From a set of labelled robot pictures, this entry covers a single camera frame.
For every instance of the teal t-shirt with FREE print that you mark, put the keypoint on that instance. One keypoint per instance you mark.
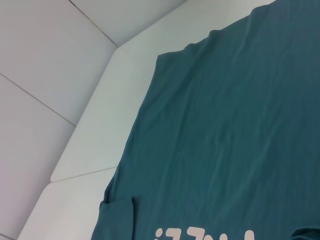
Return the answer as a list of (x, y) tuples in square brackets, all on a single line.
[(225, 137)]

